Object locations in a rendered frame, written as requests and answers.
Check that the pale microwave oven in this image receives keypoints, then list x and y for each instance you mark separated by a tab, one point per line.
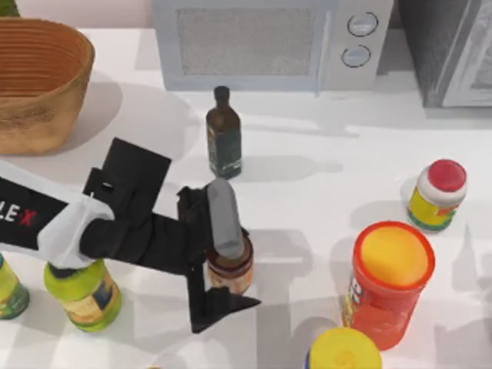
246	42

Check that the brown jar with dark lid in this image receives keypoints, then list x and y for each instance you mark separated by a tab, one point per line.
230	274

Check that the woven wooden basket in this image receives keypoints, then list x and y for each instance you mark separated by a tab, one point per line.
34	92

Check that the yellow-green bottle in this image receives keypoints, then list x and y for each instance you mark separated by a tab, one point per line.
86	296

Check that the green plant leaf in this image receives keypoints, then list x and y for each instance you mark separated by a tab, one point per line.
7	7

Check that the green and yellow can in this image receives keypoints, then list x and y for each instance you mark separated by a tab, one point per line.
11	288

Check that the blue can with yellow lid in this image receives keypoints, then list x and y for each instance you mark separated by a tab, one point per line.
342	350

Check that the dark green glass bottle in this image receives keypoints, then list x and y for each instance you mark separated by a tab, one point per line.
224	134

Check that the microwave knob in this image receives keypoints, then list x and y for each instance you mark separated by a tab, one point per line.
356	56
362	23

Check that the orange can with yellow lid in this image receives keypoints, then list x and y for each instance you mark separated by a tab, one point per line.
388	284

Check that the yellow jar with red lid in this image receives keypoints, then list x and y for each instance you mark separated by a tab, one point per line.
436	196

